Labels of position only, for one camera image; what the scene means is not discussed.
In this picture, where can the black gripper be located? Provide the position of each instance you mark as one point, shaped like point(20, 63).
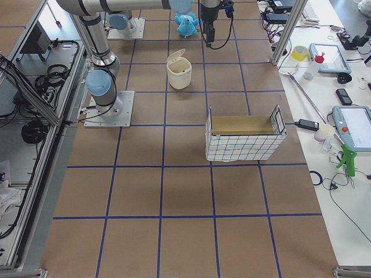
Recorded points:
point(207, 13)

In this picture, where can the white trash can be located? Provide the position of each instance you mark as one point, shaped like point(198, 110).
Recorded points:
point(179, 70)

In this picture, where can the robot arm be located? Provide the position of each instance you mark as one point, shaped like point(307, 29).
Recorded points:
point(101, 82)

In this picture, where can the blue teddy bear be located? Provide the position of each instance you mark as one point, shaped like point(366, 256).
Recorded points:
point(187, 24)

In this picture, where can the long metal rod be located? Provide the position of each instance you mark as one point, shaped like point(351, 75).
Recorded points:
point(294, 80)

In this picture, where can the yellow tape roll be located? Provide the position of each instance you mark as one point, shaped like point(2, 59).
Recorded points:
point(299, 53)

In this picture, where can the wooden box with grid cloth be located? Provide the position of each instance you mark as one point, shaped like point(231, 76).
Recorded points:
point(245, 138)

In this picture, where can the clear bottle red cap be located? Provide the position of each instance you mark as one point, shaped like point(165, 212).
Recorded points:
point(313, 69)

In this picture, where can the far blue teach pendant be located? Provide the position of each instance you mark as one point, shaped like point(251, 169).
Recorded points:
point(334, 62)

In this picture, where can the blue teach pendant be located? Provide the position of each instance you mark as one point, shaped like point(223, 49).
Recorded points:
point(334, 62)
point(353, 126)

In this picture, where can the black power adapter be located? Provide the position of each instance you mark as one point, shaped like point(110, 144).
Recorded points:
point(307, 124)

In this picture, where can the white paper cup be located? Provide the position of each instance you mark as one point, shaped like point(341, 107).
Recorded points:
point(325, 131)

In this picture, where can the black remote phone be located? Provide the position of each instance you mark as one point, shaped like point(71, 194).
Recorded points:
point(343, 97)

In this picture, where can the near blue teach pendant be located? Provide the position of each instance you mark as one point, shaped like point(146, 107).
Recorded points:
point(353, 126)

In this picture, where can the blue tape roll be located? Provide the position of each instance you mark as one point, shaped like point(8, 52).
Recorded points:
point(316, 177)

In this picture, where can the green plastic gun tool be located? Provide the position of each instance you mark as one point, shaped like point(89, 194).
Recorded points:
point(348, 160)

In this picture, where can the crumpled white cloth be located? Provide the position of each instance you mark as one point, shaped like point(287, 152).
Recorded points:
point(10, 196)

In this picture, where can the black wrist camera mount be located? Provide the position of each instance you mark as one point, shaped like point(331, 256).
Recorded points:
point(228, 7)

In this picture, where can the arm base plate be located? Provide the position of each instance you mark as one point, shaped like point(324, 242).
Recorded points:
point(133, 30)
point(119, 115)

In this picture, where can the aluminium frame post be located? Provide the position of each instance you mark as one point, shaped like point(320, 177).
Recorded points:
point(288, 29)

